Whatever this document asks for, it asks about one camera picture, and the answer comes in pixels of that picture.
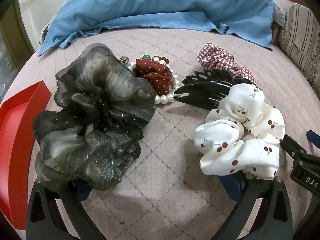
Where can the blue cloth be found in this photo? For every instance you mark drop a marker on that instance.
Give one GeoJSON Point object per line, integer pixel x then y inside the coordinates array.
{"type": "Point", "coordinates": [160, 5]}

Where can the floral light pillow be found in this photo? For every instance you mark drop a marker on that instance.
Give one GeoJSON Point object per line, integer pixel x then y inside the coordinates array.
{"type": "Point", "coordinates": [279, 13]}

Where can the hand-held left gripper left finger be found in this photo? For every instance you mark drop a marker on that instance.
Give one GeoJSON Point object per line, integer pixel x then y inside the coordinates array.
{"type": "Point", "coordinates": [83, 192]}

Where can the red checked scrunchie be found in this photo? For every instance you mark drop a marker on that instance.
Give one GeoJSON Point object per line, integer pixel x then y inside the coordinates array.
{"type": "Point", "coordinates": [217, 56]}

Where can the striped beige pillow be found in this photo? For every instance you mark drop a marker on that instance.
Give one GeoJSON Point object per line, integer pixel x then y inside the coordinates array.
{"type": "Point", "coordinates": [300, 37]}

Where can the pink quilted bedspread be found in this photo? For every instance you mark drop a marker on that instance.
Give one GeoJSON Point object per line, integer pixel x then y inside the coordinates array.
{"type": "Point", "coordinates": [172, 140]}

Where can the red polka dot scrunchie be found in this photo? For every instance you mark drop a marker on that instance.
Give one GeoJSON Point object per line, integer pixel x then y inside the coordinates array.
{"type": "Point", "coordinates": [156, 76]}

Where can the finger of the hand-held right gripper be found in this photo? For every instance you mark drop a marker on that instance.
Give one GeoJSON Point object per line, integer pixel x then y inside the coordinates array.
{"type": "Point", "coordinates": [313, 136]}
{"type": "Point", "coordinates": [293, 146]}

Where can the red box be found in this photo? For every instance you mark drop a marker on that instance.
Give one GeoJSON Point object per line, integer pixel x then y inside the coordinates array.
{"type": "Point", "coordinates": [17, 120]}

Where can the white cherry print scrunchie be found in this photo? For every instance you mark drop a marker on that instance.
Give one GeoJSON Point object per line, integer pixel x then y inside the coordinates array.
{"type": "Point", "coordinates": [240, 140]}

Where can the dark sheer organza scrunchie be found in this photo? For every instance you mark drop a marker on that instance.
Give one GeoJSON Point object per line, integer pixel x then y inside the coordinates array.
{"type": "Point", "coordinates": [100, 100]}

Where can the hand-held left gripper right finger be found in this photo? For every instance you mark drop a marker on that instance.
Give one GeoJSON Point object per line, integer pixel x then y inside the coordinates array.
{"type": "Point", "coordinates": [232, 185]}

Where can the black hair claw clip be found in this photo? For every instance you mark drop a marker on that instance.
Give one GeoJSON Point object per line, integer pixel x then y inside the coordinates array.
{"type": "Point", "coordinates": [200, 91]}

